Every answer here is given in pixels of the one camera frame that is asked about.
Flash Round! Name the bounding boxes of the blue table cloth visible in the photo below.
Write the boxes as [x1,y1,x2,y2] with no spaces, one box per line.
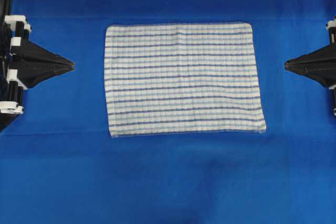
[1,0,335,223]

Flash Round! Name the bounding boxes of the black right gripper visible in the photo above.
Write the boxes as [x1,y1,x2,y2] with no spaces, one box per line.
[285,16,335,115]

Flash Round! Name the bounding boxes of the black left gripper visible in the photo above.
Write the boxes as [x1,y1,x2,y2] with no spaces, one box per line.
[1,15,74,114]

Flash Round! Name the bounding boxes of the blue striped white towel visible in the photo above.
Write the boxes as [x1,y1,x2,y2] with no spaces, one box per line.
[104,22,267,137]

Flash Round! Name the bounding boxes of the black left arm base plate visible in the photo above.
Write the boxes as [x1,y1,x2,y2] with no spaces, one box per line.
[0,113,17,132]

